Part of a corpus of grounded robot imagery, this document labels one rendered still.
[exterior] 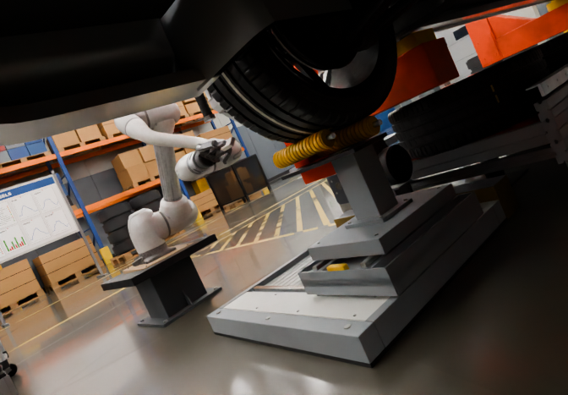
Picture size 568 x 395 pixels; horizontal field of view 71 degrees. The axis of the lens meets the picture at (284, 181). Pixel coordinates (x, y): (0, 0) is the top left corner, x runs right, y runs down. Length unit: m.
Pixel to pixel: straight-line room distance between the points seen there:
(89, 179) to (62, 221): 5.20
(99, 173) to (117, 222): 4.30
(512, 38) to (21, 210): 6.75
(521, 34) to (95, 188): 11.10
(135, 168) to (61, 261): 3.01
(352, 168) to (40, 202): 6.59
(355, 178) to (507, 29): 2.47
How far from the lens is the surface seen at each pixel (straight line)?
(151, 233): 2.26
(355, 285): 1.12
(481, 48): 3.56
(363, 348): 0.98
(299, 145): 1.19
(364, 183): 1.20
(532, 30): 3.44
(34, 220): 7.38
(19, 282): 10.66
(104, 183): 12.62
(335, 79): 1.46
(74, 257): 10.88
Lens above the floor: 0.50
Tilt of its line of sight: 3 degrees down
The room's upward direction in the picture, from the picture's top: 24 degrees counter-clockwise
